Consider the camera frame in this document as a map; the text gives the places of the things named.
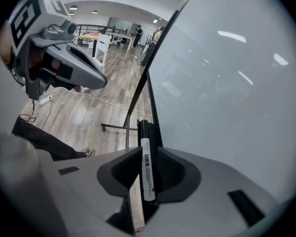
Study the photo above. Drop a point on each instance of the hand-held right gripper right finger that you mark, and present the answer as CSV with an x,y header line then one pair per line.
x,y
212,194

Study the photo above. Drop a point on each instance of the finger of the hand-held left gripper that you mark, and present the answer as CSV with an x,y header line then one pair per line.
x,y
61,45
88,78

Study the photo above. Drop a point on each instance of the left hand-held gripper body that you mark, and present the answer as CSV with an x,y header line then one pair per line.
x,y
27,16

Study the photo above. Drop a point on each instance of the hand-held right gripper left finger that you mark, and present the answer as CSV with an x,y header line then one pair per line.
x,y
84,194

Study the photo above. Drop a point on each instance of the white marker pen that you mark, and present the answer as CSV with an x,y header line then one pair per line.
x,y
147,171

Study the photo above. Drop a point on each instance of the person's left forearm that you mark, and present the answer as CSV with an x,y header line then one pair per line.
x,y
3,43

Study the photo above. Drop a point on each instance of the black marker tray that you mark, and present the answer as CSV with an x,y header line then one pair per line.
x,y
154,134

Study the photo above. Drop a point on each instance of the large whiteboard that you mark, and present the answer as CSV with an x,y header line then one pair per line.
x,y
224,83

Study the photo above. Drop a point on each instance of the person's left hand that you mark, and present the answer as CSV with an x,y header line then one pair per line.
x,y
35,60

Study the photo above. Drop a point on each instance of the black metal railing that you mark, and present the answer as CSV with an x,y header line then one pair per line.
x,y
79,29

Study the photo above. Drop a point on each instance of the white wooden chair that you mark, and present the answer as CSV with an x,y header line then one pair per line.
x,y
102,43

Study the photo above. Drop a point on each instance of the person's grey shoe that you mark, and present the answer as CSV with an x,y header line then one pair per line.
x,y
88,152

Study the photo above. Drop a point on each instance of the long wooden desk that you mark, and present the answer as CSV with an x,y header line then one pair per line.
x,y
123,35

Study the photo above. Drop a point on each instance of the person's black trousers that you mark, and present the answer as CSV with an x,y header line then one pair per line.
x,y
47,139

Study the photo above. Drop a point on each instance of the ceiling light panel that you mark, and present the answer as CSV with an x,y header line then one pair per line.
x,y
157,20

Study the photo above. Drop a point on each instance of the small wooden pedestal table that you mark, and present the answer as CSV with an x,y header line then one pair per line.
x,y
87,36

